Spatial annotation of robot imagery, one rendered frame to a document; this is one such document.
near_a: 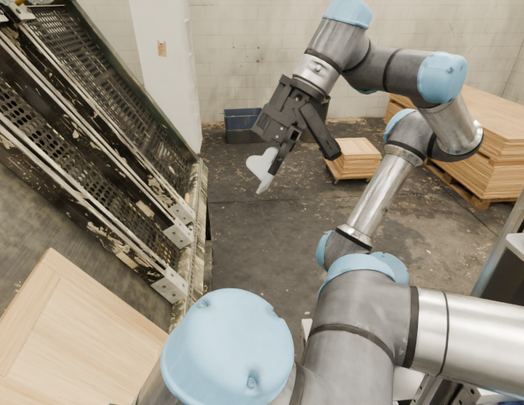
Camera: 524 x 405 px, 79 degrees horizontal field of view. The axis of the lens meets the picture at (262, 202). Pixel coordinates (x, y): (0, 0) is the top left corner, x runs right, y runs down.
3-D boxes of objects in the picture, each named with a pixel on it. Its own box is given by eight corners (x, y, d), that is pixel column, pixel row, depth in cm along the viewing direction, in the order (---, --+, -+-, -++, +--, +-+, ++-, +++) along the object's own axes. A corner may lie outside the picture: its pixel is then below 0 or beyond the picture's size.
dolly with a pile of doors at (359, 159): (376, 186, 378) (383, 153, 356) (333, 187, 374) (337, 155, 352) (358, 163, 429) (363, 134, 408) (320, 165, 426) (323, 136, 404)
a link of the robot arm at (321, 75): (336, 80, 60) (342, 71, 52) (323, 102, 61) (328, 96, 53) (301, 60, 60) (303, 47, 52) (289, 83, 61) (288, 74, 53)
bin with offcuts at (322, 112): (330, 143, 489) (335, 100, 455) (296, 145, 486) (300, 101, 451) (321, 132, 533) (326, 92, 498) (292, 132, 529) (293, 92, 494)
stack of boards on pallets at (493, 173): (569, 206, 339) (612, 136, 297) (476, 211, 331) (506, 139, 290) (440, 128, 546) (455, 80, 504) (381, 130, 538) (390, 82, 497)
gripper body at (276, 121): (254, 134, 63) (284, 78, 61) (291, 156, 63) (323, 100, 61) (248, 133, 56) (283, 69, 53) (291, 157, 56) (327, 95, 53)
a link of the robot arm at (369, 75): (395, 104, 62) (373, 77, 54) (348, 93, 70) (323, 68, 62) (415, 66, 61) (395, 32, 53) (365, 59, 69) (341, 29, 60)
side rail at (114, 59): (185, 169, 225) (198, 161, 223) (55, 12, 168) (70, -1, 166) (186, 164, 231) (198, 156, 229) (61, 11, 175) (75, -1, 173)
